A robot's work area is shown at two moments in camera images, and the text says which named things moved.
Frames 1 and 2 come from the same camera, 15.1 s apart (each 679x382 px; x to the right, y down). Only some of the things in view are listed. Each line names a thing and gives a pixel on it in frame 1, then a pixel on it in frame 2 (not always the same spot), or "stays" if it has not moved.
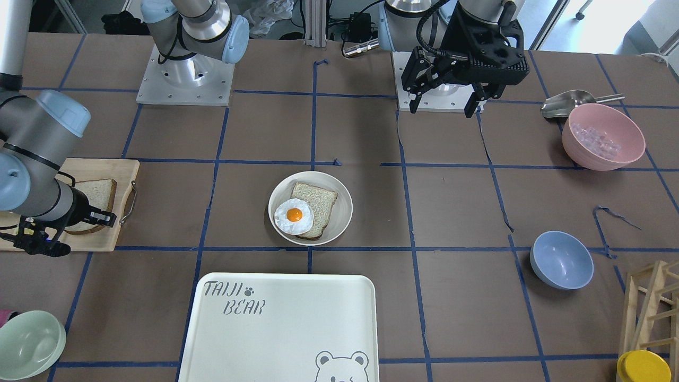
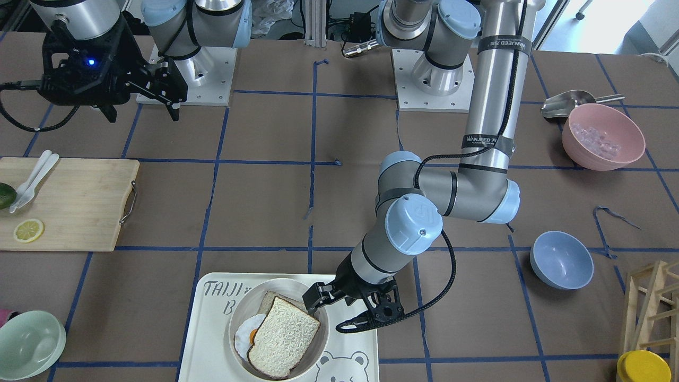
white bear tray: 281,327 stays
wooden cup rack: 650,317 stays
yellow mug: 640,365 stays
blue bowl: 561,261 stays
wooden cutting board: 124,171 stays
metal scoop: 560,105 stays
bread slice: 99,194 -> 284,336
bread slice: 322,202 -> 269,297
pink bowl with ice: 601,137 stays
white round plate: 341,213 -> 250,302
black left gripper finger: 422,72 -> 319,293
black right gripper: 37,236 -> 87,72
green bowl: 32,343 stays
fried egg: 294,216 -> 244,335
